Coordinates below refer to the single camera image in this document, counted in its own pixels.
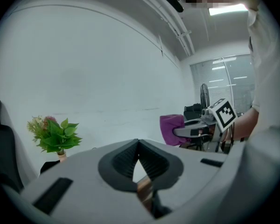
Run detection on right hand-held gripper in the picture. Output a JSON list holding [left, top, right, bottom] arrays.
[[173, 98, 238, 142]]

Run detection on purple cloth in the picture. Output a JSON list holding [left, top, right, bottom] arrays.
[[160, 114, 192, 147]]

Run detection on person's cream shirt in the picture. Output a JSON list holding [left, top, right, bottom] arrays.
[[244, 0, 280, 196]]

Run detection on black mesh office chair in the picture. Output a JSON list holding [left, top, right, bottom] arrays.
[[0, 100, 24, 193]]

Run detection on black floor fan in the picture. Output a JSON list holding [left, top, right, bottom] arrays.
[[200, 83, 210, 108]]

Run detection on white ceiling conduit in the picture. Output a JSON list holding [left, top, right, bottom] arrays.
[[121, 0, 193, 57]]

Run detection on person's right forearm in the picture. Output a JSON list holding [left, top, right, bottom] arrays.
[[225, 107, 259, 142]]

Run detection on ceiling light panel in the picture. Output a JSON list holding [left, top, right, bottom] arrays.
[[209, 3, 248, 16]]

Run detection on green plant in pink vase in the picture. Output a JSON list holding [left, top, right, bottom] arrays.
[[27, 115, 83, 163]]

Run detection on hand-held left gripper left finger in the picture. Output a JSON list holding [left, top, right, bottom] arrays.
[[1, 139, 153, 224]]

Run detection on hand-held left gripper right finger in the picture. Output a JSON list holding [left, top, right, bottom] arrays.
[[138, 139, 245, 219]]

